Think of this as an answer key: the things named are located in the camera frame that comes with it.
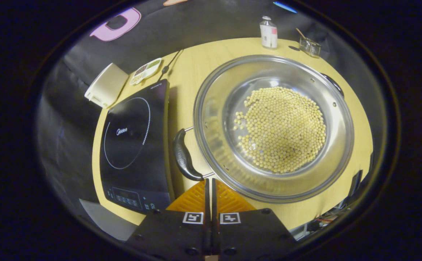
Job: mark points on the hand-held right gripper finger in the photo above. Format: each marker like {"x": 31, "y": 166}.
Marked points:
{"x": 214, "y": 217}
{"x": 207, "y": 217}

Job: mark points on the black induction cooktop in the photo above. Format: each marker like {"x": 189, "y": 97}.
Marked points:
{"x": 134, "y": 152}

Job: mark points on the pile of soybeans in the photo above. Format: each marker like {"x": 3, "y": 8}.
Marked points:
{"x": 283, "y": 130}

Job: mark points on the white divided bean dish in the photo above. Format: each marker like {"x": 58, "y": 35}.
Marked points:
{"x": 145, "y": 70}

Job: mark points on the white toaster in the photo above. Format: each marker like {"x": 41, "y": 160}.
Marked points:
{"x": 105, "y": 85}

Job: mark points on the small black round cap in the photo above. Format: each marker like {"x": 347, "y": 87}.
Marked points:
{"x": 294, "y": 48}

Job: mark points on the white bottle with pink label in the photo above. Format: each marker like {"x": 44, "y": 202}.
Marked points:
{"x": 268, "y": 34}

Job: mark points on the clear glass cup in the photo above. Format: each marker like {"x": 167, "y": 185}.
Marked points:
{"x": 310, "y": 47}

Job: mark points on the thin wooden stick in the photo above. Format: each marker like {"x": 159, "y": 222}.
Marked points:
{"x": 300, "y": 33}

